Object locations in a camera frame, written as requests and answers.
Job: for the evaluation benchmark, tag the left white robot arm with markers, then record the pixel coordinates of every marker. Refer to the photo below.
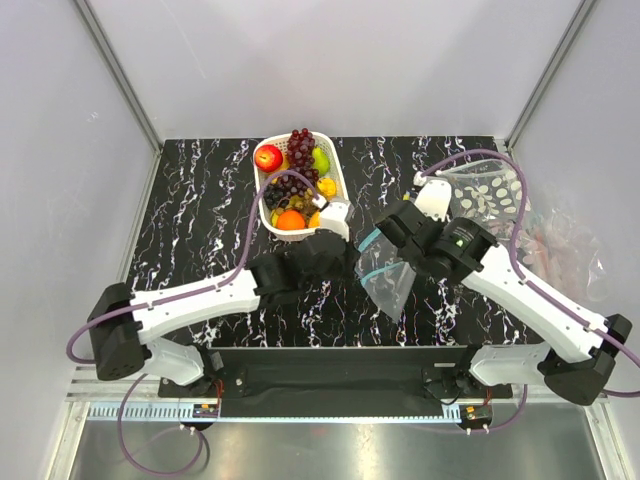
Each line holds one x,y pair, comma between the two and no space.
128,329

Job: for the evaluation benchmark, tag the orange fruit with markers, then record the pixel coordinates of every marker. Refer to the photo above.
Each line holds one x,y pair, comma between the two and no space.
291,220

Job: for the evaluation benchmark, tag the bag of white slices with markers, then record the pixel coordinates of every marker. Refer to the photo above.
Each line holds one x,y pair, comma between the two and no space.
484,190

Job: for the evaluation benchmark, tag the red apple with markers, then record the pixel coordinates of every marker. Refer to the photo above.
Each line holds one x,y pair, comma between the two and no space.
268,158

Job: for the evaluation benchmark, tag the red grape bunch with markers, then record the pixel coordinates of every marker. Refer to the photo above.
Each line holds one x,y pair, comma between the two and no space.
298,154

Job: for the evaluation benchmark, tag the dark purple grape bunch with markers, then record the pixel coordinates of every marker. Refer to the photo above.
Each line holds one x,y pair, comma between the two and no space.
273,196

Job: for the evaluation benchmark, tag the clear zip top bag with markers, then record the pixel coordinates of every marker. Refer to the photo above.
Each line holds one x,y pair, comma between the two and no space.
385,277

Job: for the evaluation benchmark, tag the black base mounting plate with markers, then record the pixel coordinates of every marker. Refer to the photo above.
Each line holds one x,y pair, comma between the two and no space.
437,372

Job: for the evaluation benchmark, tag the bag of pink slices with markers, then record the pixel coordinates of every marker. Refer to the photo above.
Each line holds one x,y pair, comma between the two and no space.
500,230

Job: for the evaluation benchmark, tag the green pear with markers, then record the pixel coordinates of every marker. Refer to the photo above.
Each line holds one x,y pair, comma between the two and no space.
321,162

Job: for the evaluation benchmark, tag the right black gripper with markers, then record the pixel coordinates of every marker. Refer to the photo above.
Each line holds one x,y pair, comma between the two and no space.
439,222

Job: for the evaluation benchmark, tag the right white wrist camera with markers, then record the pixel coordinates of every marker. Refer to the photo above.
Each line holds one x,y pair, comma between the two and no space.
433,197

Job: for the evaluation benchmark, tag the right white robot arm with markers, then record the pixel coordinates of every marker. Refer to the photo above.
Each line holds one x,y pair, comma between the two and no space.
576,356

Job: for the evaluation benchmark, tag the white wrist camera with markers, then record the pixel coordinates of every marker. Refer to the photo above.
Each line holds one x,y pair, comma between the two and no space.
433,197
334,215

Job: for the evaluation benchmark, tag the white perforated plastic basket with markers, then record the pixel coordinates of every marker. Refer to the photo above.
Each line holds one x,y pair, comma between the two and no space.
269,217

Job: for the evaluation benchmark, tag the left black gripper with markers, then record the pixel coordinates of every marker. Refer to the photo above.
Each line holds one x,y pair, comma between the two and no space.
347,271

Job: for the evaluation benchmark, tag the yellow pear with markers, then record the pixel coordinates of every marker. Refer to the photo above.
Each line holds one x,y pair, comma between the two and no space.
327,187

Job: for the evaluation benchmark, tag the crumpled clear plastic bag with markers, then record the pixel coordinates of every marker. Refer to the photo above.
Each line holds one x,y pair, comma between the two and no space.
565,254

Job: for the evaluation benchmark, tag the yellow mango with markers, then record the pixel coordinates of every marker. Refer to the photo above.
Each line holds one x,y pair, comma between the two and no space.
314,220

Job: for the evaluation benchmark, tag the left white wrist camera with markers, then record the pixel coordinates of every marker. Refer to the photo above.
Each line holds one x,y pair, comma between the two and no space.
334,215

